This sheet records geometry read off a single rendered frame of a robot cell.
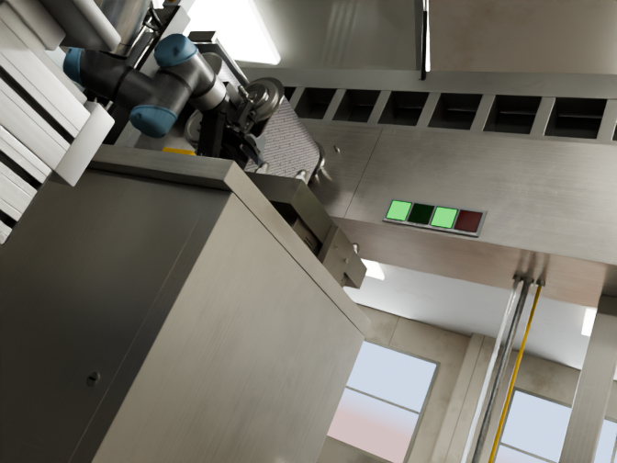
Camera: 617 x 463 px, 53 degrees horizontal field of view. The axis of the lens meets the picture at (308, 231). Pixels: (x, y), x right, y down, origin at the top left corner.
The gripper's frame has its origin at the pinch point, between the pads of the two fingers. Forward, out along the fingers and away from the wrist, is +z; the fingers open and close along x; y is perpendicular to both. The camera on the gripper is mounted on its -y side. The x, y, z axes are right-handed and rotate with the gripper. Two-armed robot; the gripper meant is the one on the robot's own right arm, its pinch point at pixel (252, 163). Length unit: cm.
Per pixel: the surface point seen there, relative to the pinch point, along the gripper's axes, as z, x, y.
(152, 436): -20, -26, -61
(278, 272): -8.6, -25.9, -27.3
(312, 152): 17.8, -0.2, 16.5
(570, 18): 137, -16, 188
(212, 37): -5.5, 29.1, 34.2
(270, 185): -6.4, -13.1, -8.5
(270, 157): 4.1, -0.3, 4.7
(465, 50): 158, 42, 188
